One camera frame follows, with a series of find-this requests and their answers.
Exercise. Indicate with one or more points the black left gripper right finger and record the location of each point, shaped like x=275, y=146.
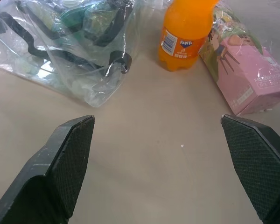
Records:
x=256, y=163

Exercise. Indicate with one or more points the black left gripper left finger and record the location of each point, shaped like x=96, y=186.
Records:
x=60, y=168

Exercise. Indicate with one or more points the clear plastic bag with black straps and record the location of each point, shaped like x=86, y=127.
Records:
x=60, y=46

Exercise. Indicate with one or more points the pink wrapped storage bag box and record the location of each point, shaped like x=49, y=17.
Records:
x=245, y=70

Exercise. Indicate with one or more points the orange Fanta soda bottle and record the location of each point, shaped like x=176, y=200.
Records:
x=183, y=35

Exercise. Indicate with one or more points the green bottle with white cap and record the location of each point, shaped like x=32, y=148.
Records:
x=72, y=16

